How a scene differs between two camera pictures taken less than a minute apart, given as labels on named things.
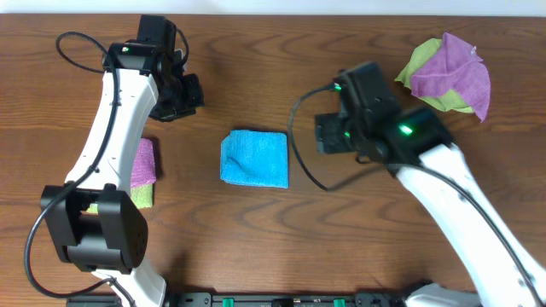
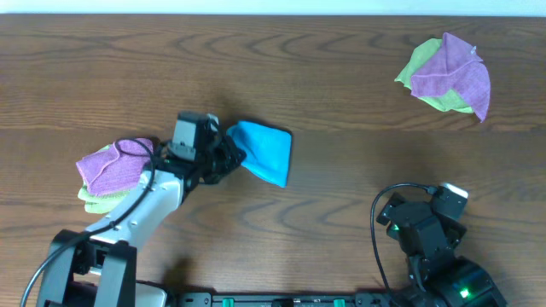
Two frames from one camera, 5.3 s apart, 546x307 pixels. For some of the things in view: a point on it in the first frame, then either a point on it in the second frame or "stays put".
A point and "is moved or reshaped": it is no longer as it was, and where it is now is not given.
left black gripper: x=183 y=101 -> x=228 y=154
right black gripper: x=325 y=127 -> x=395 y=200
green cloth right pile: x=449 y=101 stays put
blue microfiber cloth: x=255 y=158 is moved or reshaped
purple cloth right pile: x=459 y=67 stays put
